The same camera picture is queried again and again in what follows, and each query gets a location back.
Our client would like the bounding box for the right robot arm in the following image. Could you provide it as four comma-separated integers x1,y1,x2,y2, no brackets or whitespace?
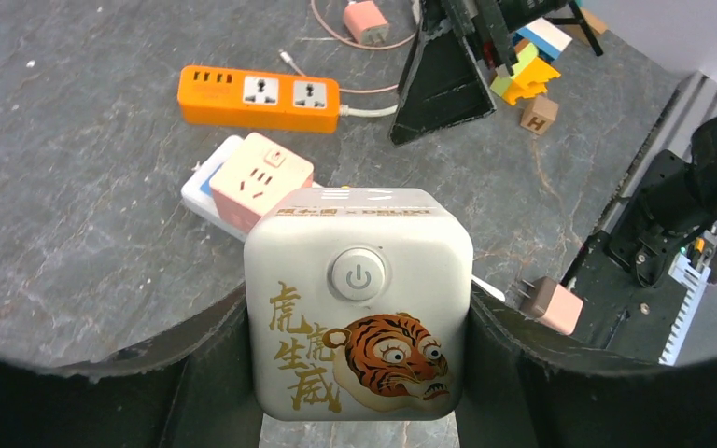
389,1,717,287

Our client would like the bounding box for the pink cube socket adapter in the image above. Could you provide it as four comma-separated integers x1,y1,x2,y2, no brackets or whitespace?
208,133,315,233

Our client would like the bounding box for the small pink plug adapter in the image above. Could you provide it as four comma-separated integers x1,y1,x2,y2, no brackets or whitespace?
519,276,584,336

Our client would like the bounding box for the orange power strip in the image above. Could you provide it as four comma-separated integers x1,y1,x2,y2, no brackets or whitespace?
177,65,341,133

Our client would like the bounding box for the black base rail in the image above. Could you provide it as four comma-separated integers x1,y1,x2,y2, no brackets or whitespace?
559,74,717,366

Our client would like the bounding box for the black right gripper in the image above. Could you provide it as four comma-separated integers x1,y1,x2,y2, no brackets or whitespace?
389,1,567,146

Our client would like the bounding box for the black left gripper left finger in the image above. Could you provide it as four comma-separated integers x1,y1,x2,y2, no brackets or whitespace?
0,287,263,447

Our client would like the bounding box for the wooden letter cube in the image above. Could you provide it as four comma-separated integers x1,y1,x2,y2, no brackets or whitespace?
520,95,559,135

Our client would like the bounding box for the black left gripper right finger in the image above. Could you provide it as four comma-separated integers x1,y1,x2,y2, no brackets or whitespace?
456,286,717,447

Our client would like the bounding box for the colourful toy block stack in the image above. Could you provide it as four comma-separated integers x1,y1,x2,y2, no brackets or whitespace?
490,19,572,105

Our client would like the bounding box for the white cube adapter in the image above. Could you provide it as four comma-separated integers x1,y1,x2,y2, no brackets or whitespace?
244,188,473,421

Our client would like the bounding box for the white multicolour power strip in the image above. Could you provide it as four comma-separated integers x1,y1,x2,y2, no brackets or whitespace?
180,134,507,304

